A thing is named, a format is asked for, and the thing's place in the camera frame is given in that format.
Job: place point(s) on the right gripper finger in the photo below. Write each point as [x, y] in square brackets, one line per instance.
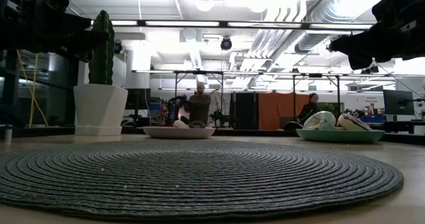
[353, 44]

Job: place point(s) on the small orange-yellow frosted donut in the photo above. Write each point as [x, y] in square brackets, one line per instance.
[180, 124]

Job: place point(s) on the teal plate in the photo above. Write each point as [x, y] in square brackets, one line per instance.
[342, 136]

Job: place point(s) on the black partition panel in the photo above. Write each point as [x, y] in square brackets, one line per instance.
[245, 111]

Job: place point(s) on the white angular plant pot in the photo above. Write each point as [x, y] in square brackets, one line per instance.
[99, 107]

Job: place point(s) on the black aluminium table frame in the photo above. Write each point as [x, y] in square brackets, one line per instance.
[40, 130]

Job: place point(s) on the orange curtain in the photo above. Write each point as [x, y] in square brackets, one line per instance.
[272, 107]

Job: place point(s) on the green background plant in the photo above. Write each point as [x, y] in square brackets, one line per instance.
[328, 107]

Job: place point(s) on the green cactus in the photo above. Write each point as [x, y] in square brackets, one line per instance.
[101, 67]

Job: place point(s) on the grey round woven placemat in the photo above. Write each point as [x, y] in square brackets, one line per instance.
[186, 177]

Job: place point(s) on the large mint frosted donut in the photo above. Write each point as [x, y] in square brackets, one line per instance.
[318, 121]

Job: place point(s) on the black computer monitor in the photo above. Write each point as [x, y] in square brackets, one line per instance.
[137, 99]
[398, 102]

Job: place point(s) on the black ceiling spotlight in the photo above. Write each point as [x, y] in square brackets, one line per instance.
[118, 47]
[226, 44]

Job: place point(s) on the person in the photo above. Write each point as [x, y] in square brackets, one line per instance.
[308, 110]
[199, 107]

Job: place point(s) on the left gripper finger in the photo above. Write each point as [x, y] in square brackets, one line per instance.
[86, 31]

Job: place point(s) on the lavender plate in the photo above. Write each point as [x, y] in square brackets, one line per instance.
[179, 133]

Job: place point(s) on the large chocolate frosted donut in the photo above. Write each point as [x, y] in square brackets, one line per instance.
[352, 122]

